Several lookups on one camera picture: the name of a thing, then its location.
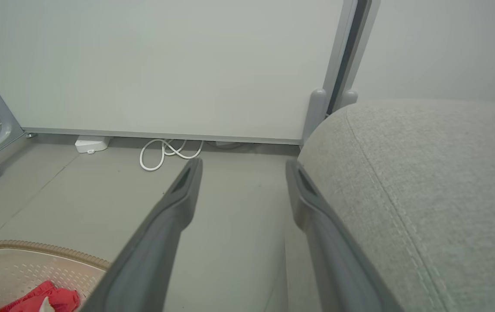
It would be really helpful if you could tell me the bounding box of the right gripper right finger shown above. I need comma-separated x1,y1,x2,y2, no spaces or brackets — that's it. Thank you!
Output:
285,159,404,312

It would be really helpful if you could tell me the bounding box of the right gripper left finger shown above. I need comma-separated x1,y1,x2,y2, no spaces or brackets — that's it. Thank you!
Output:
80,158,204,312

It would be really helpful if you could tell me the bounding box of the red cloth garment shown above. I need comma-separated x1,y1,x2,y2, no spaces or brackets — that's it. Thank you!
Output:
0,280,81,312

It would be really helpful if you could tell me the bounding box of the grey fabric sofa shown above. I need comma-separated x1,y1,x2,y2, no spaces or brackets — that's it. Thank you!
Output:
284,98,495,312

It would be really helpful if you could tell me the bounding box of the white power strip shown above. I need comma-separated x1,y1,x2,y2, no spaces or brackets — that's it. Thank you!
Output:
74,135,112,155

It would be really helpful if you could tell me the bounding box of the beige plastic laundry basket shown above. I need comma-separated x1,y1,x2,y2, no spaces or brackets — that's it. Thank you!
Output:
0,239,112,312

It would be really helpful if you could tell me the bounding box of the short grey partition foot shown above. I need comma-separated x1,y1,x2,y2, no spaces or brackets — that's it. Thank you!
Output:
301,88,328,146
337,89,359,112

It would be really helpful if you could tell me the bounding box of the wide white partition panel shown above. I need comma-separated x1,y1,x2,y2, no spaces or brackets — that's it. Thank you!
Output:
0,0,360,146

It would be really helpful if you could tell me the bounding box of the narrow white partition panel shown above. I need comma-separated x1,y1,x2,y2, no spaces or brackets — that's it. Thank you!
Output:
333,0,495,107

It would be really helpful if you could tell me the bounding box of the white looped power cable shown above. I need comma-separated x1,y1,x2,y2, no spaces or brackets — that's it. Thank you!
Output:
139,138,205,172

